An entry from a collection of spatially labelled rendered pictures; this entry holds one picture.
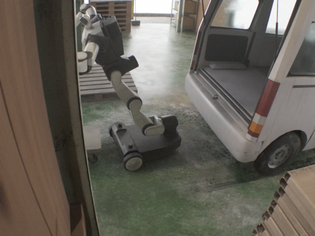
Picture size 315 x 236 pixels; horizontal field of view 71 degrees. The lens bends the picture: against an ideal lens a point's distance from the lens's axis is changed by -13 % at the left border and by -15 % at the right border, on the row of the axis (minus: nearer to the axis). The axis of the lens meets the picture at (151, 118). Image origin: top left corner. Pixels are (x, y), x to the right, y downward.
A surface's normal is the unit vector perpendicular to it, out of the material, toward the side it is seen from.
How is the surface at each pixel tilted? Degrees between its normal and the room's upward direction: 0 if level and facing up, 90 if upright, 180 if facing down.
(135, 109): 90
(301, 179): 0
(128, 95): 90
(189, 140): 0
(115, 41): 94
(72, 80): 90
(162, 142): 0
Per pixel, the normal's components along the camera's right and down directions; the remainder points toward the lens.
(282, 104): 0.25, 0.54
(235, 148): -0.94, 0.12
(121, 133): 0.06, -0.84
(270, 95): -0.40, 0.43
